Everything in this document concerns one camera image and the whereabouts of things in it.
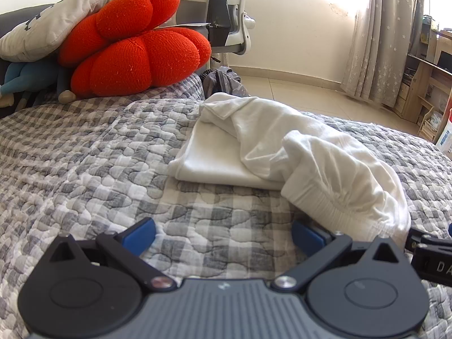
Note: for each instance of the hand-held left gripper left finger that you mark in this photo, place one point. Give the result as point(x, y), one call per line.
point(139, 236)

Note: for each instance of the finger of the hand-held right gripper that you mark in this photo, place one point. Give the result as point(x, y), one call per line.
point(429, 238)

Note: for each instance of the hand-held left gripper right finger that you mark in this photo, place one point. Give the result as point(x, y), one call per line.
point(305, 236)

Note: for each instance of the white pants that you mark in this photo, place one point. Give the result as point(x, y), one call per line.
point(317, 169)

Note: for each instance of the white box with items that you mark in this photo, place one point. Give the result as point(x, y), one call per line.
point(446, 134)

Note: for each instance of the wooden shelf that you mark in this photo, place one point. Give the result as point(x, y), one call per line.
point(420, 77)

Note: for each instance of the grey backpack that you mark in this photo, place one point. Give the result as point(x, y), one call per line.
point(226, 81)

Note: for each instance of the red knit cushion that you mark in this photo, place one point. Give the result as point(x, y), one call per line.
point(141, 53)

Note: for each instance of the blue plush toy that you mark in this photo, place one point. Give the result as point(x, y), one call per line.
point(31, 74)

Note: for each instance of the beige star curtain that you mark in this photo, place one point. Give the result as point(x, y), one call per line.
point(381, 42)

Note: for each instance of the white paper sheet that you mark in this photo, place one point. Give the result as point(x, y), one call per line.
point(190, 25)

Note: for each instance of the white office chair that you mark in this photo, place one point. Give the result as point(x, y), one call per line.
point(236, 28)

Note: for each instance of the grey printed pillow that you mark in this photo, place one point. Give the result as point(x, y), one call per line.
point(42, 24)

